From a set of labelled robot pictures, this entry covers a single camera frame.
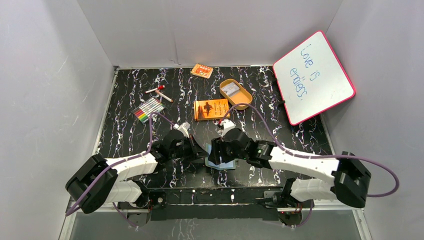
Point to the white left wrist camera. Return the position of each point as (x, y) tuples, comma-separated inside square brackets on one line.
[(183, 128)]

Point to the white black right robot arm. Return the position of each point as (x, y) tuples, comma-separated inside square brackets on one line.
[(343, 178)]

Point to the orange Huckleberry Finn book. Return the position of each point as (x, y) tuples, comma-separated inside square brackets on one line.
[(212, 109)]

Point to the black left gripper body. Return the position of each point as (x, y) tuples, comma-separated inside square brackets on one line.
[(192, 149)]

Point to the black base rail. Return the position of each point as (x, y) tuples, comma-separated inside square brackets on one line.
[(265, 203)]

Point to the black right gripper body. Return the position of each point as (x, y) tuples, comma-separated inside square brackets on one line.
[(228, 154)]

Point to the white marker red cap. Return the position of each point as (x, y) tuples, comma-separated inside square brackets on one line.
[(160, 87)]

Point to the white marker orange cap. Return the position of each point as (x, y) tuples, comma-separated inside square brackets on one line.
[(164, 96)]

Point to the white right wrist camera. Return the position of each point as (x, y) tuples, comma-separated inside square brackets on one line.
[(226, 125)]

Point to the mint green card holder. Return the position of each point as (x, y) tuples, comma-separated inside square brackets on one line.
[(222, 166)]

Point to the white card in tray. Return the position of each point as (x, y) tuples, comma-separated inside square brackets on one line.
[(231, 89)]

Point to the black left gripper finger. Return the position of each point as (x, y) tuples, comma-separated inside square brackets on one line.
[(189, 156), (196, 148)]

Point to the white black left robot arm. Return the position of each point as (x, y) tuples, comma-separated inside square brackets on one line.
[(103, 180)]

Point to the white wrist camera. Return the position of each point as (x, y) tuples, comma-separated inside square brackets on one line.
[(226, 125), (183, 128)]

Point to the clear case of markers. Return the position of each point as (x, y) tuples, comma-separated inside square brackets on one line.
[(151, 105)]

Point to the small orange card box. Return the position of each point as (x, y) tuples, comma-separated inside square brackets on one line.
[(202, 71)]

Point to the pink framed whiteboard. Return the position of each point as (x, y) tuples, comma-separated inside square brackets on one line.
[(311, 79)]

